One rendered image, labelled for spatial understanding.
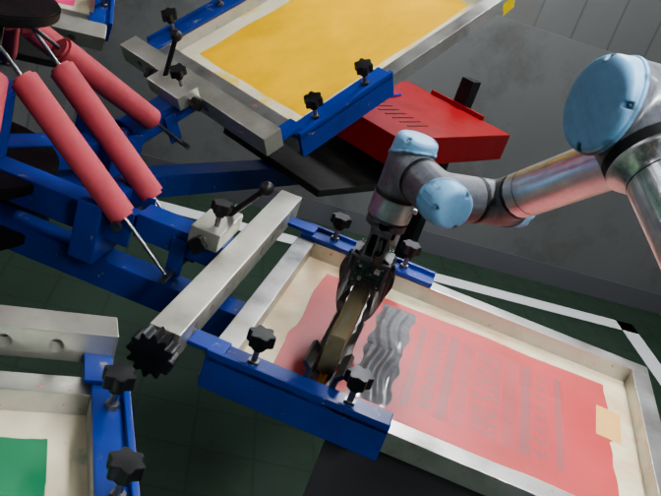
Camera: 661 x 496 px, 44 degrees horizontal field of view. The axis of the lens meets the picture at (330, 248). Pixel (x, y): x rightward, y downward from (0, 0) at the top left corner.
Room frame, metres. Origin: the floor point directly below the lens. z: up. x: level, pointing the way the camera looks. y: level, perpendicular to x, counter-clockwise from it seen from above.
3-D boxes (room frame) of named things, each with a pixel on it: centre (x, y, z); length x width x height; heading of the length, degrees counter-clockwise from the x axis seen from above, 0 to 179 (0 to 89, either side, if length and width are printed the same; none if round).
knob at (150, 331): (1.00, 0.19, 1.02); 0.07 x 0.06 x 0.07; 84
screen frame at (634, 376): (1.31, -0.29, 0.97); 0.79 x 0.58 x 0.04; 84
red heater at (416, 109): (2.56, -0.07, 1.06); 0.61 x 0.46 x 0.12; 144
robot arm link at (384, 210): (1.31, -0.08, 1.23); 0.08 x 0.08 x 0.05
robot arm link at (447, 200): (1.23, -0.14, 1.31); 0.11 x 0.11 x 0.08; 31
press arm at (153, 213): (1.36, 0.27, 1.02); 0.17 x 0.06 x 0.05; 84
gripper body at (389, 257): (1.30, -0.08, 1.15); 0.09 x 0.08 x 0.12; 174
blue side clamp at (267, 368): (1.05, -0.03, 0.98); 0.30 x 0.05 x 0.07; 84
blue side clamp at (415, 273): (1.61, -0.08, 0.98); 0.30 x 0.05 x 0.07; 84
